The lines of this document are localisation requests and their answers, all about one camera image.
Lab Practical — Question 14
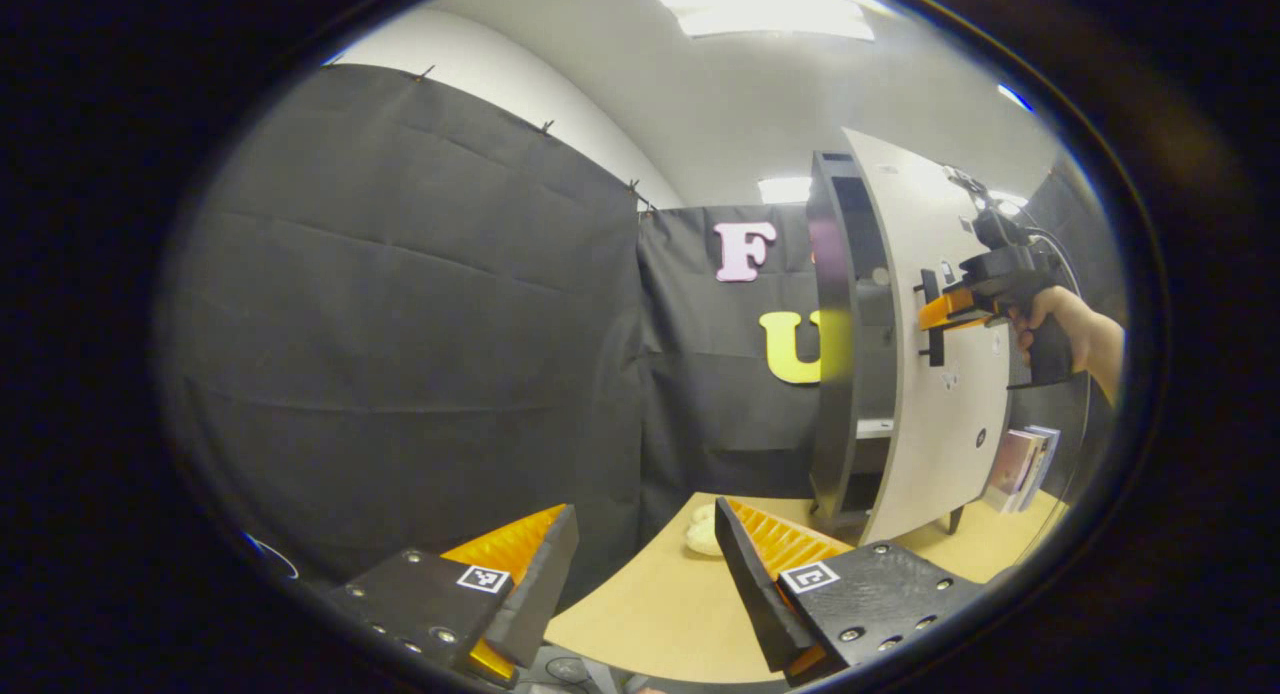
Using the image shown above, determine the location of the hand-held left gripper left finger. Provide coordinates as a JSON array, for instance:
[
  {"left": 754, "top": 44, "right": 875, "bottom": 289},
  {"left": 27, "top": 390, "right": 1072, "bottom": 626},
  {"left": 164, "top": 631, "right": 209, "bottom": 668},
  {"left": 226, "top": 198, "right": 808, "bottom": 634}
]
[{"left": 325, "top": 504, "right": 580, "bottom": 687}]

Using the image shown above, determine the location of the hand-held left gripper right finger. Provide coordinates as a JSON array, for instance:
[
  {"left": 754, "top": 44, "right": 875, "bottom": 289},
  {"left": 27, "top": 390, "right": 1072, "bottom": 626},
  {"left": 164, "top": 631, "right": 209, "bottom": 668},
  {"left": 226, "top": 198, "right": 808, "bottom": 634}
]
[{"left": 714, "top": 496, "right": 986, "bottom": 687}]

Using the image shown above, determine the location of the black cabinet door handle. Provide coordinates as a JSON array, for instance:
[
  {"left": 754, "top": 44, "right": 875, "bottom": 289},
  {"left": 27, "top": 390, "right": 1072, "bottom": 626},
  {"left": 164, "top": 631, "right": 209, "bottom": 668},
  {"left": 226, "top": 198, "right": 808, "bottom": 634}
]
[{"left": 914, "top": 269, "right": 947, "bottom": 368}]

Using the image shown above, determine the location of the white cabinet door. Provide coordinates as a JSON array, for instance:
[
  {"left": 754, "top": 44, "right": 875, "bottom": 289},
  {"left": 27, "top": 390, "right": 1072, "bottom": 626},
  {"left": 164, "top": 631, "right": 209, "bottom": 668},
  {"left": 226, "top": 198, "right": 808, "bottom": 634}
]
[{"left": 843, "top": 127, "right": 1014, "bottom": 546}]

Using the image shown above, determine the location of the dark grey cabinet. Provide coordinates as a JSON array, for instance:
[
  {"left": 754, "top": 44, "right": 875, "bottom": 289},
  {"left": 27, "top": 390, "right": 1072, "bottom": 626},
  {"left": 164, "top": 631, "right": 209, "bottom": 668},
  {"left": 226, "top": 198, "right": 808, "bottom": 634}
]
[{"left": 806, "top": 152, "right": 966, "bottom": 535}]

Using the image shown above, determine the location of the cream plush toy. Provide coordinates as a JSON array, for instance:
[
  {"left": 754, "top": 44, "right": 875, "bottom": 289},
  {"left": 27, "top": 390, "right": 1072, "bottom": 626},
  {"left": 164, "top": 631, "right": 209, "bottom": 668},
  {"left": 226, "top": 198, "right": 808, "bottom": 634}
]
[{"left": 685, "top": 504, "right": 724, "bottom": 557}]

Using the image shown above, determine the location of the grey blue book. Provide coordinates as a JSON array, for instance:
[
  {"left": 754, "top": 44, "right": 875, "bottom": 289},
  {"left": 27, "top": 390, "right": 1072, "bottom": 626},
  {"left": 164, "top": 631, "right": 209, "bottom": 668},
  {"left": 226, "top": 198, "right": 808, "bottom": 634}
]
[{"left": 1025, "top": 425, "right": 1061, "bottom": 513}]

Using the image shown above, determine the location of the white spine book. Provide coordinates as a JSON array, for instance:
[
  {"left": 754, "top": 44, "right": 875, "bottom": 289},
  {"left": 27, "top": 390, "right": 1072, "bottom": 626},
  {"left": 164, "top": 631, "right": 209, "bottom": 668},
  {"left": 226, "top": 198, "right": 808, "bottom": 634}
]
[{"left": 1012, "top": 428, "right": 1051, "bottom": 513}]

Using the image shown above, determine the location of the black backdrop cloth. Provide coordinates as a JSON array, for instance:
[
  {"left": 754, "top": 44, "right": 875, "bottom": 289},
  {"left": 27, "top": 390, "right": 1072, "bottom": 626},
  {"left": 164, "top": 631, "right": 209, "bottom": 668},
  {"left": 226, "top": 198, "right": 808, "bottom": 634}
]
[{"left": 160, "top": 64, "right": 1126, "bottom": 587}]

